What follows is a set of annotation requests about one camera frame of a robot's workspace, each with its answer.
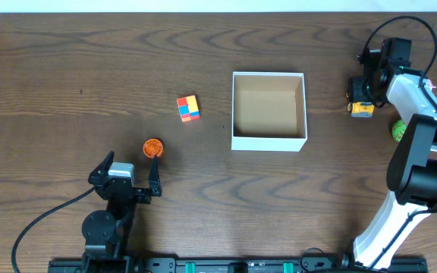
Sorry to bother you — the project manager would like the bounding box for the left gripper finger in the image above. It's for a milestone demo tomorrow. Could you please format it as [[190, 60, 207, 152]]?
[[148, 155, 162, 196], [88, 151, 115, 186]]

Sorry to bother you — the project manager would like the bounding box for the yellow grey toy truck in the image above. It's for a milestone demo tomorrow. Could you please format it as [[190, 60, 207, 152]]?
[[347, 102, 375, 118]]

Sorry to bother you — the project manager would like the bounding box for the green ball with red numbers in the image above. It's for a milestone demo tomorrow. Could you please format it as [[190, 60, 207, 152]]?
[[391, 120, 407, 142]]

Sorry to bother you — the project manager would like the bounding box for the multicoloured puzzle cube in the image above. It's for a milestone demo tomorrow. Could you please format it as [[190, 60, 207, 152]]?
[[177, 95, 200, 123]]

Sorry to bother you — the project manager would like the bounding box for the pink white duck toy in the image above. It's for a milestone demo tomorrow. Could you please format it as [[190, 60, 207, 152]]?
[[427, 79, 437, 89]]

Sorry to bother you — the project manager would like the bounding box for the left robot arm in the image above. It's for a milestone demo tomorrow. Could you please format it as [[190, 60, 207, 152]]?
[[82, 151, 162, 259]]

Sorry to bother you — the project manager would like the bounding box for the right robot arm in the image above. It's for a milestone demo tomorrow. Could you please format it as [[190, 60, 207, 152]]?
[[346, 38, 437, 271]]

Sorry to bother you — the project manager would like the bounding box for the orange lattice ball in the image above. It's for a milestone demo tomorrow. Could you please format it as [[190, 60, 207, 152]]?
[[143, 138, 164, 158]]

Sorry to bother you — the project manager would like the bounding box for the white cardboard box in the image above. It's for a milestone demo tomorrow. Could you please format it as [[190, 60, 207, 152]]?
[[231, 71, 308, 152]]

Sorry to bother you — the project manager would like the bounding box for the right black cable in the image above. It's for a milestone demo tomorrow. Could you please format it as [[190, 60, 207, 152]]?
[[358, 15, 437, 137]]

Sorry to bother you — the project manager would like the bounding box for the black cable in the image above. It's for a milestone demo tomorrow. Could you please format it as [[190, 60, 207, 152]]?
[[358, 15, 437, 137], [11, 185, 98, 273]]

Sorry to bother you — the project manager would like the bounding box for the left black cable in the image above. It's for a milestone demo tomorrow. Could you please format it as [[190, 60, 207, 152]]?
[[11, 185, 98, 273]]

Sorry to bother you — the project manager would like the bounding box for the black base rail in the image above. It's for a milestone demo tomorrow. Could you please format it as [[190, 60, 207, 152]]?
[[47, 254, 429, 273]]

